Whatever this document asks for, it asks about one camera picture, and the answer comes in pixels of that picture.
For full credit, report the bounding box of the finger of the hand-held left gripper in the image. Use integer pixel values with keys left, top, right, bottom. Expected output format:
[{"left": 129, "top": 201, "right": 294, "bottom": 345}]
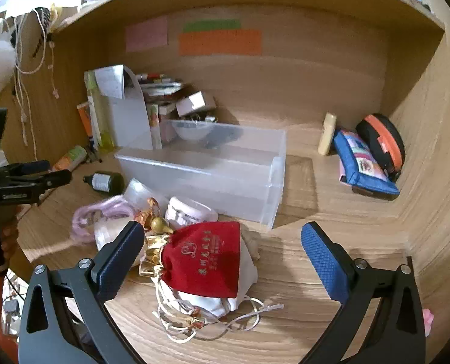
[
  {"left": 5, "top": 160, "right": 51, "bottom": 177},
  {"left": 18, "top": 169, "right": 73, "bottom": 194}
]

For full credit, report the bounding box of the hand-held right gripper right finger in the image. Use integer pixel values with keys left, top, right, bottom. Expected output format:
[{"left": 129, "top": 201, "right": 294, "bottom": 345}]
[{"left": 301, "top": 222, "right": 426, "bottom": 364}]

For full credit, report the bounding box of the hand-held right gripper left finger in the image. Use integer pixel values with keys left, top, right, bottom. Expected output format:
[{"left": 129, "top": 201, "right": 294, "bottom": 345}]
[{"left": 18, "top": 220, "right": 146, "bottom": 364}]

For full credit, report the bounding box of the dark glass bottle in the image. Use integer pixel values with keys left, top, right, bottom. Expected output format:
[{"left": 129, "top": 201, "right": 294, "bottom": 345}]
[{"left": 83, "top": 172, "right": 125, "bottom": 195}]

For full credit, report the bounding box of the clear round plastic lid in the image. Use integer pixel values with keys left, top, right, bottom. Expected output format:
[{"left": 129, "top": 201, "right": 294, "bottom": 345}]
[{"left": 123, "top": 178, "right": 157, "bottom": 213}]

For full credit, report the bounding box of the red velvet pouch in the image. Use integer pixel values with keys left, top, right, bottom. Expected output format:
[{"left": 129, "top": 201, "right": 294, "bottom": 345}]
[{"left": 160, "top": 221, "right": 241, "bottom": 299}]

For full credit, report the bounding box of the white drawstring pouch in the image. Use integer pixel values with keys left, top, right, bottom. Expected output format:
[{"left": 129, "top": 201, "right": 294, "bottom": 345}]
[{"left": 151, "top": 231, "right": 284, "bottom": 340}]

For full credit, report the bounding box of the clear plastic storage bin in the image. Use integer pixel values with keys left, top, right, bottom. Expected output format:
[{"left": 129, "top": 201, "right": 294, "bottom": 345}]
[{"left": 114, "top": 119, "right": 287, "bottom": 230}]

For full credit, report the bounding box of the wooden desktop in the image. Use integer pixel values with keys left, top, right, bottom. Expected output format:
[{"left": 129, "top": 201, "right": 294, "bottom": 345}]
[{"left": 18, "top": 110, "right": 430, "bottom": 364}]

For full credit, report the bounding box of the person's left hand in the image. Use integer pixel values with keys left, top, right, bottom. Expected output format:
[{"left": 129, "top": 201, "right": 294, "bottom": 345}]
[{"left": 0, "top": 205, "right": 20, "bottom": 268}]

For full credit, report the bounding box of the orange green tube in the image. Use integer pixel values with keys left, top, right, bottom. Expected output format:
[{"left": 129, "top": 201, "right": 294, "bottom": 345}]
[{"left": 51, "top": 145, "right": 87, "bottom": 172}]

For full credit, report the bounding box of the gold gourd ornament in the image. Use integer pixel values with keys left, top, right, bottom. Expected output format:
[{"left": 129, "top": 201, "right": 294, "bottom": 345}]
[{"left": 134, "top": 196, "right": 174, "bottom": 279}]

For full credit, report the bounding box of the orange book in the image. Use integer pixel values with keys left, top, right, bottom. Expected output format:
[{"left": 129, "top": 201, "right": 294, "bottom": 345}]
[{"left": 76, "top": 102, "right": 95, "bottom": 139}]

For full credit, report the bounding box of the yellow green bottle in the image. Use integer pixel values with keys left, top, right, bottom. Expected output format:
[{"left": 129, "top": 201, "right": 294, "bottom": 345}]
[{"left": 86, "top": 70, "right": 115, "bottom": 150}]

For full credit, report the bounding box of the white file holder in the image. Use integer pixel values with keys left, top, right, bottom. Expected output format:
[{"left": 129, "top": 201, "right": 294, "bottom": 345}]
[{"left": 107, "top": 64, "right": 153, "bottom": 150}]

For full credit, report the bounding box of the handwritten paper note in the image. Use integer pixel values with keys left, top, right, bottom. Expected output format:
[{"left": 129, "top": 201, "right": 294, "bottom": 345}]
[{"left": 96, "top": 65, "right": 126, "bottom": 99}]

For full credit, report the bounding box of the fruit printed box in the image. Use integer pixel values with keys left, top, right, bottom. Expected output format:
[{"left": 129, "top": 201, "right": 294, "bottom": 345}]
[{"left": 147, "top": 103, "right": 163, "bottom": 150}]

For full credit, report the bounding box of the pink charm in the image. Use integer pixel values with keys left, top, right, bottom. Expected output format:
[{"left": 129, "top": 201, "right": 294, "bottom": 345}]
[{"left": 423, "top": 309, "right": 435, "bottom": 337}]

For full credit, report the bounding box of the cream lotion bottle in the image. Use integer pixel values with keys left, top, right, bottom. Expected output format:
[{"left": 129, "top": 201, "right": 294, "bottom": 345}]
[{"left": 318, "top": 112, "right": 337, "bottom": 156}]

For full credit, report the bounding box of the black orange round case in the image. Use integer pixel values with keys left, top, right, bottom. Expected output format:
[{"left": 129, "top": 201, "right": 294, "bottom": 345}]
[{"left": 356, "top": 114, "right": 405, "bottom": 177}]

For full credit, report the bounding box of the pile of pens and tubes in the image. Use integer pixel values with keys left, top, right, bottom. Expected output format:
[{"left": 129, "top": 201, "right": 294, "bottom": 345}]
[{"left": 136, "top": 72, "right": 184, "bottom": 103}]

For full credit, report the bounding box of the clear plastic bowl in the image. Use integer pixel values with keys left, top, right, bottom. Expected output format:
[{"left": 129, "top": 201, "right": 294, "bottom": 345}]
[{"left": 171, "top": 119, "right": 214, "bottom": 143}]

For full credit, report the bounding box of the small white box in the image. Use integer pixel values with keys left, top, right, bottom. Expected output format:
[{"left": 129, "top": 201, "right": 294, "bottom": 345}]
[{"left": 176, "top": 92, "right": 216, "bottom": 118}]

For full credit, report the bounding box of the pink sticky note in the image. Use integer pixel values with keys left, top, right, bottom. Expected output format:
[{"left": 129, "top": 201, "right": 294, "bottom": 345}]
[{"left": 126, "top": 17, "right": 169, "bottom": 52}]

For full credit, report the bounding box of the orange sticky note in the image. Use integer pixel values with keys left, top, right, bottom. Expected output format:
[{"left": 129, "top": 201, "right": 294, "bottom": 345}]
[{"left": 179, "top": 29, "right": 263, "bottom": 56}]

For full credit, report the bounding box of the green sticky note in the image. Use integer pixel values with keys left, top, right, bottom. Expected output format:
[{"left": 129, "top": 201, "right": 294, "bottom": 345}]
[{"left": 183, "top": 19, "right": 243, "bottom": 33}]

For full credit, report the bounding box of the white cord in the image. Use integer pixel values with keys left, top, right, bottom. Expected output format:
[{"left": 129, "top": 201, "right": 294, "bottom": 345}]
[{"left": 0, "top": 8, "right": 59, "bottom": 147}]

